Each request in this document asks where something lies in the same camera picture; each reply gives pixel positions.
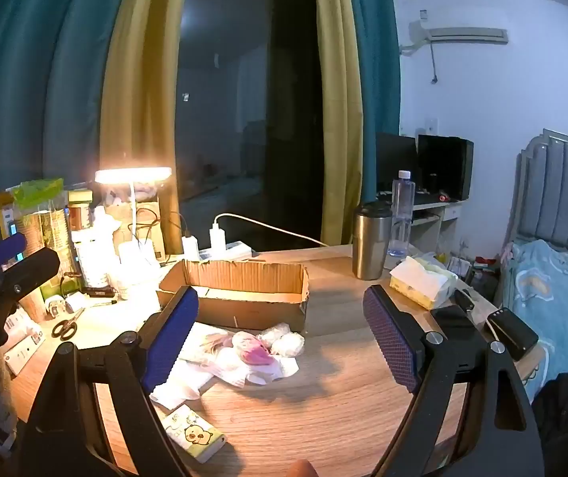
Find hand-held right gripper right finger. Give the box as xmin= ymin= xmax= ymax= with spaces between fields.
xmin=362 ymin=284 xmax=546 ymax=477

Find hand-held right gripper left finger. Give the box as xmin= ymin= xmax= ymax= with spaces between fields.
xmin=16 ymin=285 xmax=200 ymax=477

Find cardboard box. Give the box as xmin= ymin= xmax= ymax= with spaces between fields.
xmin=157 ymin=258 xmax=309 ymax=335

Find person's right hand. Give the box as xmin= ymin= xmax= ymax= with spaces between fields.
xmin=288 ymin=460 xmax=321 ymax=477

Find yellow box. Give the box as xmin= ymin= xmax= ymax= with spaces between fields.
xmin=0 ymin=193 xmax=16 ymax=239

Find green bag of paper cups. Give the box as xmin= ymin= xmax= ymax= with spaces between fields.
xmin=8 ymin=179 xmax=78 ymax=299

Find white box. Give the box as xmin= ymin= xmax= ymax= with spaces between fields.
xmin=3 ymin=308 xmax=46 ymax=378

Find black phone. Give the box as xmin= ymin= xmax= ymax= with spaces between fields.
xmin=430 ymin=304 xmax=488 ymax=343

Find black scissors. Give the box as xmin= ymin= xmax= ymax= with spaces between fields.
xmin=51 ymin=307 xmax=86 ymax=341

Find white cotton pads packet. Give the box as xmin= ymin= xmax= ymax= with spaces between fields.
xmin=214 ymin=353 xmax=255 ymax=388

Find yellow tissue pack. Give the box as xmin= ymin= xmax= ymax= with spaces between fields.
xmin=388 ymin=254 xmax=459 ymax=310

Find jar with yellow lid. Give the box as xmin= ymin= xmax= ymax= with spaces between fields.
xmin=68 ymin=190 xmax=93 ymax=232

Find white plastic cups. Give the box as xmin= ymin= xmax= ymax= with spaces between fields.
xmin=117 ymin=241 xmax=160 ymax=299

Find pink puff in plastic bag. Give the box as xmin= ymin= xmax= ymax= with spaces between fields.
xmin=231 ymin=332 xmax=275 ymax=368

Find cartoon print tissue packet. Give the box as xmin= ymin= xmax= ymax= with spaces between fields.
xmin=160 ymin=402 xmax=228 ymax=464

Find stainless steel tumbler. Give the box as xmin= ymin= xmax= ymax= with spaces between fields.
xmin=352 ymin=201 xmax=394 ymax=280

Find bag of cotton balls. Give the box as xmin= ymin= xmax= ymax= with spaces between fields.
xmin=259 ymin=323 xmax=305 ymax=359

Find white power strip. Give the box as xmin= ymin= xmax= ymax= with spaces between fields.
xmin=199 ymin=241 xmax=254 ymax=262

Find tall white charger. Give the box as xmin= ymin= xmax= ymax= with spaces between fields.
xmin=209 ymin=223 xmax=227 ymax=255

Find brown cardboard carton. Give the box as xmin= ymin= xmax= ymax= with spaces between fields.
xmin=130 ymin=194 xmax=168 ymax=259

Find black power bank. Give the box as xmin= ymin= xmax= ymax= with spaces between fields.
xmin=485 ymin=309 xmax=539 ymax=361

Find white computer desk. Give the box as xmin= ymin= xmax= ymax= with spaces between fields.
xmin=376 ymin=189 xmax=464 ymax=264

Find pale plush toy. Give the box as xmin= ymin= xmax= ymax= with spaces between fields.
xmin=105 ymin=184 xmax=160 ymax=204

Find clear plastic water bottle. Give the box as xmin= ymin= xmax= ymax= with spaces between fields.
xmin=387 ymin=170 xmax=416 ymax=258

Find white desk lamp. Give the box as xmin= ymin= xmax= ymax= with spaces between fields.
xmin=94 ymin=166 xmax=173 ymax=259

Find teal curtain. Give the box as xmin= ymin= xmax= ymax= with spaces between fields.
xmin=346 ymin=0 xmax=401 ymax=200
xmin=0 ymin=0 xmax=136 ymax=259

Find blue printed blanket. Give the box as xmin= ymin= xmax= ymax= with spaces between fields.
xmin=500 ymin=238 xmax=568 ymax=403

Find black monitor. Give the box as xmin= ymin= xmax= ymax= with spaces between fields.
xmin=376 ymin=132 xmax=419 ymax=194
xmin=416 ymin=134 xmax=475 ymax=200

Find yellow curtain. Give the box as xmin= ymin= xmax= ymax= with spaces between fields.
xmin=100 ymin=0 xmax=193 ymax=259
xmin=311 ymin=0 xmax=364 ymax=246

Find grey padded headboard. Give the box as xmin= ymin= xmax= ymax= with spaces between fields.
xmin=505 ymin=128 xmax=568 ymax=259

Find dark glass window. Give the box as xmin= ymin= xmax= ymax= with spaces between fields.
xmin=175 ymin=0 xmax=325 ymax=254

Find white air conditioner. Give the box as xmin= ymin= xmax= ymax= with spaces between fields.
xmin=408 ymin=19 xmax=510 ymax=47

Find black charging cable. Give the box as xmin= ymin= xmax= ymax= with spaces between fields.
xmin=132 ymin=206 xmax=190 ymax=264

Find white charging cable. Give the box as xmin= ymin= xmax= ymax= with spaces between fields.
xmin=214 ymin=213 xmax=332 ymax=248

